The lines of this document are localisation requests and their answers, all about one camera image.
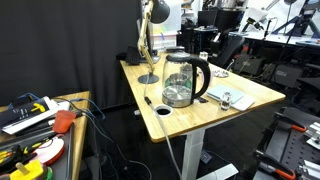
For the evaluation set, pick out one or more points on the steel pot on green mat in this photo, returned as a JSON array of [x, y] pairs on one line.
[[178, 79]]

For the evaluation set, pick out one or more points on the yellow toy block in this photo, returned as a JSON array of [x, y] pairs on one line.
[[30, 171]]

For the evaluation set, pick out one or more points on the wooden desk lamp grey shade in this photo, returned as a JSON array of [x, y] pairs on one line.
[[154, 12]]

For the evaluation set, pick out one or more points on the glass electric kettle black handle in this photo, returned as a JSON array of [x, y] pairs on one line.
[[178, 96]]

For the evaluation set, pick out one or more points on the white table leg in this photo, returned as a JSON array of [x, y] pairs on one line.
[[191, 160]]

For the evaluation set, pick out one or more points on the orange plastic cup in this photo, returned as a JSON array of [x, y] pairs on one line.
[[63, 121]]

